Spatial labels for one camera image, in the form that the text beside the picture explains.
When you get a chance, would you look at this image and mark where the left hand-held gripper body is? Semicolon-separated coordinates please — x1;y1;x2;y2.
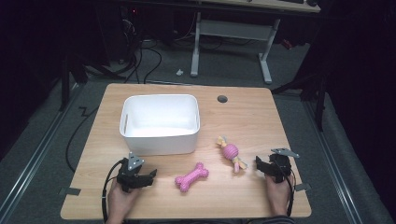
116;151;148;193

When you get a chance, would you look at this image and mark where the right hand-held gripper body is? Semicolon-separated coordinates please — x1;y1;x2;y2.
268;147;301;184

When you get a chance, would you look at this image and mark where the pink ball rope toy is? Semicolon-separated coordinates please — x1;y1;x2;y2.
217;135;248;174

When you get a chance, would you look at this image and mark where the pink bone dog toy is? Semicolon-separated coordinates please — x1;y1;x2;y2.
174;161;210;193

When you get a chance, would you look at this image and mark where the white plastic bin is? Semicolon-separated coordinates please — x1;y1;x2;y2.
119;93;201;157

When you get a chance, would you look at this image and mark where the person's left hand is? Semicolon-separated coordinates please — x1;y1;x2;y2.
106;179;142;218

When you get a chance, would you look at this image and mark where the person's right hand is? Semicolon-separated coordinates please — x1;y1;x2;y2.
264;174;295;217

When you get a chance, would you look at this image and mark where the grey tape piece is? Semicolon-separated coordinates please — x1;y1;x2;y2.
58;186;82;197
294;182;312;192

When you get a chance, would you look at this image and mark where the black metal stand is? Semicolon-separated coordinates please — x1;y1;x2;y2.
58;52;108;113
270;70;329;133

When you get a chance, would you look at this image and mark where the white-framed wooden desk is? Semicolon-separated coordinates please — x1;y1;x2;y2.
190;0;321;85

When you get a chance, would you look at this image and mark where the dark computer tower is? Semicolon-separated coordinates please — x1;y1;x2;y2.
94;5;142;64

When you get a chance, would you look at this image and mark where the left hand-held gripper black cable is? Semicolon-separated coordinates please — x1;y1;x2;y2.
101;159;126;224

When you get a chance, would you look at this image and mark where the metal floor rail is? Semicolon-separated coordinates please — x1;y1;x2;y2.
302;99;364;224
0;83;82;220

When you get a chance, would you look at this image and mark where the black cable on floor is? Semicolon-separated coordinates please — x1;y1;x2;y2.
64;105;101;174

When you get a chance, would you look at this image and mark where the bundle of black cables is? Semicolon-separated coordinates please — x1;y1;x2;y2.
120;7;163;85

